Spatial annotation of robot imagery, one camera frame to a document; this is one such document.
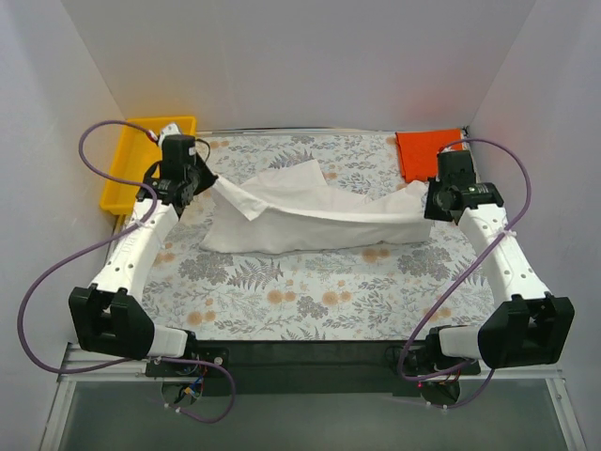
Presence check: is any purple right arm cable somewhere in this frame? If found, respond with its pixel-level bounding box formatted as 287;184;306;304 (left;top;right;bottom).
396;137;533;412

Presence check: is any white t-shirt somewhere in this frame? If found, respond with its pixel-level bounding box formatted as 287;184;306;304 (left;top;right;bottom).
201;160;432;255

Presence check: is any floral patterned table mat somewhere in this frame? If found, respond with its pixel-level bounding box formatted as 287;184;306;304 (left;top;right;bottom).
142;133;494;340

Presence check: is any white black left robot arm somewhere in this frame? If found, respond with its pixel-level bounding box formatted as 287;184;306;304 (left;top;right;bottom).
69;133;217;376

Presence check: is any yellow plastic tray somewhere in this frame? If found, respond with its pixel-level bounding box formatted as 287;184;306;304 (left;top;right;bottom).
100;116;197;216

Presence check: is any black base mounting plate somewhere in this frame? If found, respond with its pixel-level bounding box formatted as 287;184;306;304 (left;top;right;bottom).
145;338;481;406

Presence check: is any folded orange t-shirt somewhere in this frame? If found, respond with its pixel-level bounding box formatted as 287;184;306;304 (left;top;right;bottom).
395;129;464;183

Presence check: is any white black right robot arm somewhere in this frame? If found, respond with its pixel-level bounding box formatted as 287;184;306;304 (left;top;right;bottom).
424;150;575;374

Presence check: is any aluminium frame rail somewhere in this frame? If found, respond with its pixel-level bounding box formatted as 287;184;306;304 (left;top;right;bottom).
41;346;587;450

